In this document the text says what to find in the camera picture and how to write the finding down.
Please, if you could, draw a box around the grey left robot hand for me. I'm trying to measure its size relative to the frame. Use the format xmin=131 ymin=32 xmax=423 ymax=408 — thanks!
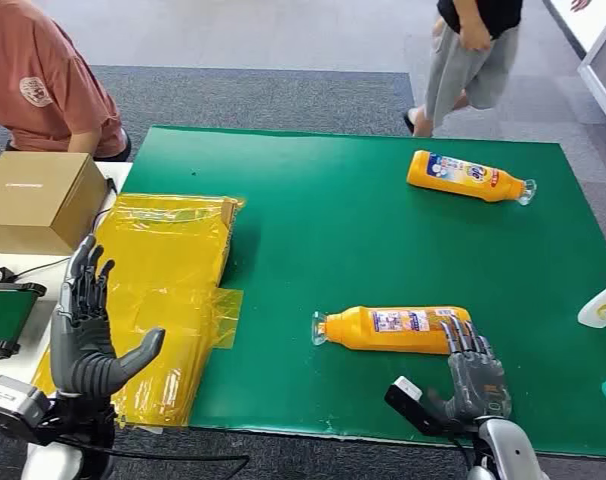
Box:
xmin=50 ymin=235 xmax=166 ymax=399

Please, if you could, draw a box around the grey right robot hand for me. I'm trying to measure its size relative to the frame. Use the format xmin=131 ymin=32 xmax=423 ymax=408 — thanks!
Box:
xmin=427 ymin=316 xmax=513 ymax=426

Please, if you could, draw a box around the orange bottle with white label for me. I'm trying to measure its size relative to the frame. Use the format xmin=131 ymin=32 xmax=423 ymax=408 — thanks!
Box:
xmin=311 ymin=305 xmax=473 ymax=356

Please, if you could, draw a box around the white plastic bottle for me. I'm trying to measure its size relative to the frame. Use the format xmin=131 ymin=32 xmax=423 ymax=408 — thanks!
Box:
xmin=577 ymin=278 xmax=606 ymax=330

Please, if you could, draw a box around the orange bottle with blue label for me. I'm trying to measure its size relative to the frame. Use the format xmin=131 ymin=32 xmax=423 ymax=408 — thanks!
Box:
xmin=406 ymin=150 xmax=538 ymax=207

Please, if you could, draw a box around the black-framed green tablet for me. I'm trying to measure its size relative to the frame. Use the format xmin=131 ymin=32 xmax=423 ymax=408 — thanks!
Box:
xmin=0 ymin=266 xmax=48 ymax=362

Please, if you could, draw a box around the brown cardboard box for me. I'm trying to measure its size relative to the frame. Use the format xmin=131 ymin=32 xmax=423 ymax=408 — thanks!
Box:
xmin=0 ymin=152 xmax=108 ymax=257

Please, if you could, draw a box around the green table mat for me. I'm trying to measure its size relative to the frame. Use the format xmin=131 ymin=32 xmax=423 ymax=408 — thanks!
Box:
xmin=123 ymin=125 xmax=606 ymax=460

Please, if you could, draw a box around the seated person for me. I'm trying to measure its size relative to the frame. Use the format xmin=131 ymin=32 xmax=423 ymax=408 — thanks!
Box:
xmin=0 ymin=0 xmax=132 ymax=163

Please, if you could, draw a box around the standing person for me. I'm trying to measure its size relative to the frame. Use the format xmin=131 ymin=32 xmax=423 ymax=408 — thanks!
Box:
xmin=403 ymin=0 xmax=525 ymax=139

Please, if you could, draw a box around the white framed board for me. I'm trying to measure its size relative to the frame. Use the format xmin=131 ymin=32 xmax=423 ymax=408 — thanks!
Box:
xmin=577 ymin=0 xmax=606 ymax=142

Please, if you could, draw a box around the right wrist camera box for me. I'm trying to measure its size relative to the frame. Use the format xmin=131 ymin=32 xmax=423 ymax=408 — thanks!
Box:
xmin=384 ymin=376 xmax=452 ymax=439

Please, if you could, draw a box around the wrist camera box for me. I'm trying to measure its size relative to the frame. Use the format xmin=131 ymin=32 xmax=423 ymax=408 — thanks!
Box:
xmin=384 ymin=376 xmax=452 ymax=439
xmin=0 ymin=376 xmax=52 ymax=444

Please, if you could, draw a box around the thin black table cable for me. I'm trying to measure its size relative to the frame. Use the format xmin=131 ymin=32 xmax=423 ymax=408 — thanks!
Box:
xmin=10 ymin=177 xmax=118 ymax=280

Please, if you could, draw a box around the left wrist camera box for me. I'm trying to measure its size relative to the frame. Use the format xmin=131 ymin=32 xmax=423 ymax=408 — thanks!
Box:
xmin=0 ymin=376 xmax=52 ymax=444

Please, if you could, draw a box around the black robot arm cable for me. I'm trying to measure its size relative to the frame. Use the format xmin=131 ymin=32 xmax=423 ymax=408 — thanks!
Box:
xmin=52 ymin=433 xmax=250 ymax=480

